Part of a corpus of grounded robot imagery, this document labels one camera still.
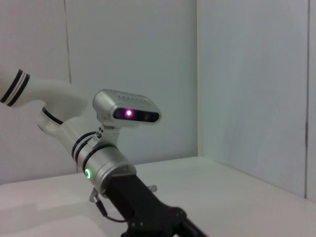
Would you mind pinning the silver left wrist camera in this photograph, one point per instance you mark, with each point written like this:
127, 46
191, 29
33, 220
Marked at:
128, 111

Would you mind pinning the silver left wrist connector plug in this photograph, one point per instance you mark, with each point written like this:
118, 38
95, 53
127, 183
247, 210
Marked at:
95, 197

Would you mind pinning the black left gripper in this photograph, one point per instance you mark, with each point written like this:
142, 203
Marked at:
143, 212

